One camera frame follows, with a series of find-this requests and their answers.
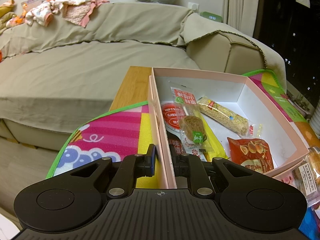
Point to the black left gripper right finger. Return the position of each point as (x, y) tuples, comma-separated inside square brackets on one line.
[(208, 179)]

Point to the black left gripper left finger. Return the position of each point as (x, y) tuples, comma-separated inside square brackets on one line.
[(115, 180)]

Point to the brown lollipop cookie packet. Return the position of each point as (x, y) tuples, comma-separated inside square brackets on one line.
[(180, 146)]

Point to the red snack bag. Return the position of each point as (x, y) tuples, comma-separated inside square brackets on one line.
[(253, 154)]

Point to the pink cardboard box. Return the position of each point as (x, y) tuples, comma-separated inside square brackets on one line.
[(238, 93)]

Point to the rice cracker bar packet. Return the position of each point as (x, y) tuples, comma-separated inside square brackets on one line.
[(229, 119)]

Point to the red round label packet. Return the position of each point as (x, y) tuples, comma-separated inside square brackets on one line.
[(170, 117)]

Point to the colourful play mat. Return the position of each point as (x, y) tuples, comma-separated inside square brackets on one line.
[(115, 134)]

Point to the wooden table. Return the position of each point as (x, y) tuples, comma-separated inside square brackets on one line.
[(133, 89)]

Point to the bread packet with label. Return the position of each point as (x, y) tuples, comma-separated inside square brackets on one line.
[(306, 176)]

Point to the beige sofa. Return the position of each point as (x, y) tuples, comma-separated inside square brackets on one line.
[(112, 62)]

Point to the green digital clock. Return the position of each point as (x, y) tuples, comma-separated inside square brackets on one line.
[(211, 16)]

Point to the pink baby clothes pile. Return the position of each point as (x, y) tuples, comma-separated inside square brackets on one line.
[(77, 12)]

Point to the beige curtain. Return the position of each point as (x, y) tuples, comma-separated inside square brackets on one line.
[(241, 15)]

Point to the white wall socket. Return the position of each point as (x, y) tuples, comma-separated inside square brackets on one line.
[(193, 6)]

